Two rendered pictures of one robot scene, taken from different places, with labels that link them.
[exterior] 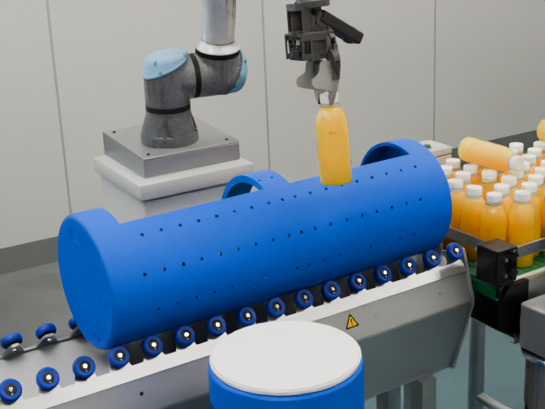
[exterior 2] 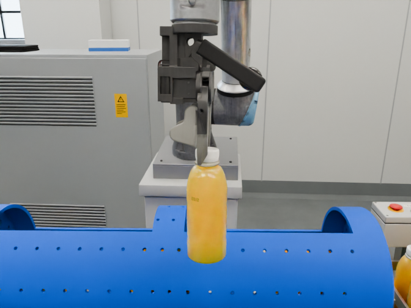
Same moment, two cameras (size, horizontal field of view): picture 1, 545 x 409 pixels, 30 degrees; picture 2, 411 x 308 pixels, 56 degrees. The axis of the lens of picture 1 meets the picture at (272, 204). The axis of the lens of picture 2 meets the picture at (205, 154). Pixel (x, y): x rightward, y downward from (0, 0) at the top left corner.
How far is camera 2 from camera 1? 165 cm
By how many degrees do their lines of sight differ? 31
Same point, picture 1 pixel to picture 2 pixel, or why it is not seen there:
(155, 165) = (162, 170)
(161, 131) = (180, 145)
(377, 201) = (281, 282)
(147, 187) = (144, 186)
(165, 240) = (11, 260)
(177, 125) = not seen: hidden behind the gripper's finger
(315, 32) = (187, 66)
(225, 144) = (224, 166)
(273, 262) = not seen: outside the picture
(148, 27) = (322, 82)
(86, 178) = (273, 155)
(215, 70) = (225, 104)
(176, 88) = not seen: hidden behind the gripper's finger
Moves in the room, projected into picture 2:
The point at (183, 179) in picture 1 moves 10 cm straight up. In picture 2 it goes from (176, 187) to (175, 156)
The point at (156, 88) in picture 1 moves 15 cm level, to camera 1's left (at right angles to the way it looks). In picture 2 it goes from (178, 110) to (142, 106)
